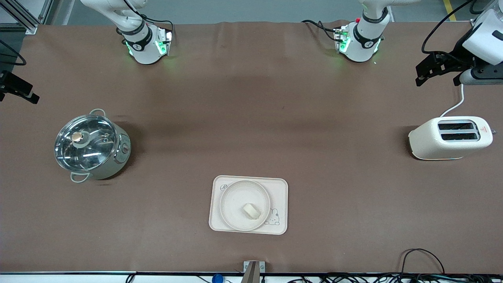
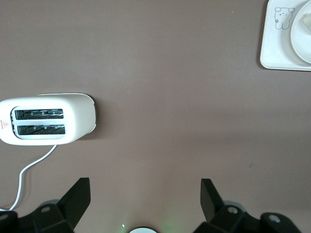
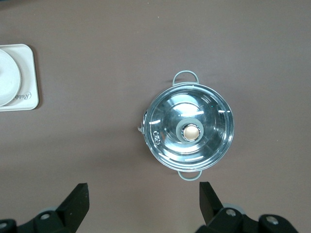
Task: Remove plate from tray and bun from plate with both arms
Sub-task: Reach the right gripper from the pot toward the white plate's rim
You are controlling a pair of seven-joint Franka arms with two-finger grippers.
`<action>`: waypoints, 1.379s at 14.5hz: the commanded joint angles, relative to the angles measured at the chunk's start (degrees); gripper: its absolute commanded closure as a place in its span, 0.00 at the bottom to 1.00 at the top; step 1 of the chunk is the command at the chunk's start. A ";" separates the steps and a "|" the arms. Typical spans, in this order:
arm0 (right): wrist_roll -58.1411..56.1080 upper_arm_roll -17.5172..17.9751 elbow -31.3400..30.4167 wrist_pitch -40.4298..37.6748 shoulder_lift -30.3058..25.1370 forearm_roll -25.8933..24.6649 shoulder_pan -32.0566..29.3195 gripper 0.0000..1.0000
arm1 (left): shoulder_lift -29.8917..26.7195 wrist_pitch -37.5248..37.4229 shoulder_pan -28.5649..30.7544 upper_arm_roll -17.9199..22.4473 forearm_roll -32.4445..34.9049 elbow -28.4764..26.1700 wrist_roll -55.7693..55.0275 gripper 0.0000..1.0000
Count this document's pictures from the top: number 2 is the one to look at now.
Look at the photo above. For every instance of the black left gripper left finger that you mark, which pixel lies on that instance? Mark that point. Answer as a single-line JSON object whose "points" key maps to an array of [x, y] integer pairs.
{"points": [[56, 216]]}

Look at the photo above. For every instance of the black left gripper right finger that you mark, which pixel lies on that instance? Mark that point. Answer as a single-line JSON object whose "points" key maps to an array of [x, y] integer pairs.
{"points": [[226, 218]]}

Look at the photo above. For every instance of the cream round plate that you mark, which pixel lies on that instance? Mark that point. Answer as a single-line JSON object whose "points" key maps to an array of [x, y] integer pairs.
{"points": [[301, 41]]}

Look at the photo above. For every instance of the white two-slot toaster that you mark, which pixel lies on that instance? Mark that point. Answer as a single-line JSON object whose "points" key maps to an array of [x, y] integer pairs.
{"points": [[77, 116]]}

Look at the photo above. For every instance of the cream rabbit print tray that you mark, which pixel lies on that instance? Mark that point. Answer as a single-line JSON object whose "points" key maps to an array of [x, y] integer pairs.
{"points": [[274, 48]]}

